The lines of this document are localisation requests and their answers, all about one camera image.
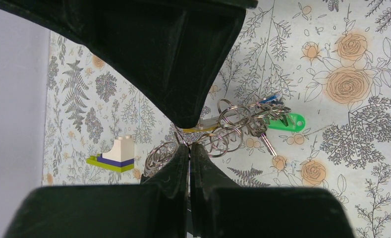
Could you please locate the yellow key tag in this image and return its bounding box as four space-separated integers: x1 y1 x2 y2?
182 118 219 133

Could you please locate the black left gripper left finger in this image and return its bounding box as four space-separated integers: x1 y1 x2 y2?
143 145 189 238

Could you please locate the green key tag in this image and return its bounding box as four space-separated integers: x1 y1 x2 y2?
268 113 306 132

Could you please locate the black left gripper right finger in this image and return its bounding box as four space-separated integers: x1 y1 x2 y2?
190 142 240 238

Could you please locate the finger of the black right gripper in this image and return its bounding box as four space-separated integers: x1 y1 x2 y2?
0 0 258 128

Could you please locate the floral patterned table mat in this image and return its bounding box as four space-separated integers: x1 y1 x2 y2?
42 0 391 238

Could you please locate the white wooden block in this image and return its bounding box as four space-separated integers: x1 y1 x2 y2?
101 135 134 165

